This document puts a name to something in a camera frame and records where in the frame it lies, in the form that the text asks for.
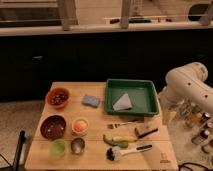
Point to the orange bowl with beans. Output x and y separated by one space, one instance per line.
57 98

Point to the metal fork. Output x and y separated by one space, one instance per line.
116 125

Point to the spice bottles cluster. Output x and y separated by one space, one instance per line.
197 118

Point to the green plastic tray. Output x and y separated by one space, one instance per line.
142 95

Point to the grey folded cloth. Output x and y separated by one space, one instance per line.
123 103

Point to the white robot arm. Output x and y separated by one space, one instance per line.
188 82

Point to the blue sponge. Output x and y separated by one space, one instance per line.
92 101

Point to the small bowl with orange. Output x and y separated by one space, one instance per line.
80 126

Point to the purple bowl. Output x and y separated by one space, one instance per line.
53 127

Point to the black stand pole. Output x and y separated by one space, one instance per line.
19 146

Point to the green plastic cup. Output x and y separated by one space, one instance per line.
58 147

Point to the yellow corn cob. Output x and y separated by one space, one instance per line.
124 138

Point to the green pepper toy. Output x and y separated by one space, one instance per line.
121 144

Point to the wooden block with black handle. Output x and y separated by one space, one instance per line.
143 130

